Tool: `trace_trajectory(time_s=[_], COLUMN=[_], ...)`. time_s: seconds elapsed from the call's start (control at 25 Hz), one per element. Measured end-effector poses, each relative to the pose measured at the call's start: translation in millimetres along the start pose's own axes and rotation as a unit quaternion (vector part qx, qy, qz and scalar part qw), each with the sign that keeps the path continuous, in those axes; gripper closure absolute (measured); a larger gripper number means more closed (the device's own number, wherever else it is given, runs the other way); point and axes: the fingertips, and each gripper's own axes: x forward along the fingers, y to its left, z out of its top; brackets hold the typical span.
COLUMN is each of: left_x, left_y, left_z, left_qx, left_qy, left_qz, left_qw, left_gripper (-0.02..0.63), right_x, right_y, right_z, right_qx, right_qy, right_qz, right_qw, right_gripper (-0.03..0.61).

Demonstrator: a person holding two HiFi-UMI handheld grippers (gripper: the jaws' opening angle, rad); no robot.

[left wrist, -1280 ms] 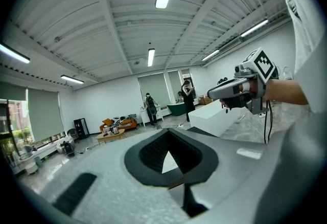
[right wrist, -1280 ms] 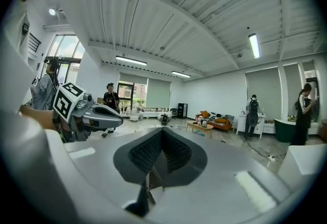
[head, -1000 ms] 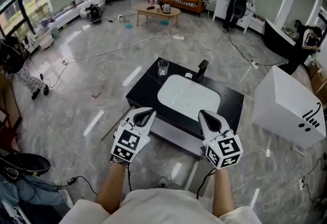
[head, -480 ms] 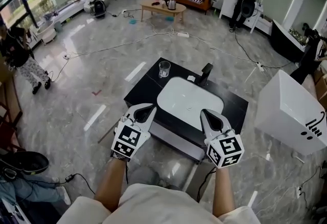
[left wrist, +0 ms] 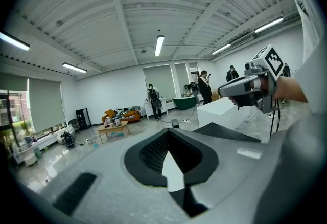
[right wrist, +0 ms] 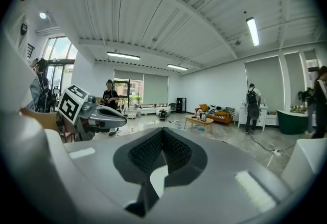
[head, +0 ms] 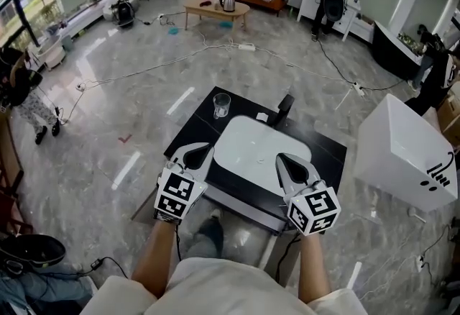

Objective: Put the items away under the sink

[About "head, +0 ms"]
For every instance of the black sink cabinet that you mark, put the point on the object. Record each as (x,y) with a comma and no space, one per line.
(323,155)

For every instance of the cardboard box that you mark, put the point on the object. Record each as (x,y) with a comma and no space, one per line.
(451,112)

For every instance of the white power strip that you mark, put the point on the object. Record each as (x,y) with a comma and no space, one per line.
(358,89)
(247,47)

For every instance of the white sink basin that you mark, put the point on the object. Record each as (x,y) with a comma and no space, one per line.
(251,141)

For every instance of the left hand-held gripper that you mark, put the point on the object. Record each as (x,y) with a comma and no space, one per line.
(178,195)

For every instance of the black power adapter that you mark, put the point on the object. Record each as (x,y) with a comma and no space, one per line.
(96,264)

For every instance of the person's left forearm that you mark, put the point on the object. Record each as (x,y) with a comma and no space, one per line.
(156,259)

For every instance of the person's white shirt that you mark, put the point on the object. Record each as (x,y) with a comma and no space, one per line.
(230,288)

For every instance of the black faucet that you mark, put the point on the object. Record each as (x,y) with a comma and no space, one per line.
(284,108)

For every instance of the white side cabinet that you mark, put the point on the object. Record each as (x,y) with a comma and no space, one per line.
(309,2)

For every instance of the person's leg in jeans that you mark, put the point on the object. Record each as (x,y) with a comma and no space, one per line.
(208,238)

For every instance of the wooden coffee table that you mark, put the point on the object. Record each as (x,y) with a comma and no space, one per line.
(201,6)

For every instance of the small white soap item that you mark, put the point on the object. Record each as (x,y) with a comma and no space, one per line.
(262,117)

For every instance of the large white box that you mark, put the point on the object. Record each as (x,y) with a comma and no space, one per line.
(399,155)

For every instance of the blue floor mat piece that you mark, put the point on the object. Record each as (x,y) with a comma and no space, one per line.
(226,24)
(173,31)

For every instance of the steel electric kettle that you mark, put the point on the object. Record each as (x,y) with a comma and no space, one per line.
(228,3)

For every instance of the black backpack rig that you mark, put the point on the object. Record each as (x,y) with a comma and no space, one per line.
(124,11)

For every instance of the clear glass cup item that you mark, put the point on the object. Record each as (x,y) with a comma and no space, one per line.
(221,105)

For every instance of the brown wooden furniture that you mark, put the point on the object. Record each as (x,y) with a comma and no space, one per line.
(10,162)

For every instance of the black helmet shell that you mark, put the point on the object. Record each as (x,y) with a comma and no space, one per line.
(32,249)

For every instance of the person's right forearm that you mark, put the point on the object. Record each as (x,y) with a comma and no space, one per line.
(312,267)

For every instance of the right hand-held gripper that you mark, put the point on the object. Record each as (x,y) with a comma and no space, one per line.
(312,209)

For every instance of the black counter unit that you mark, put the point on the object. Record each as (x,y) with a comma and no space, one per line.
(388,47)

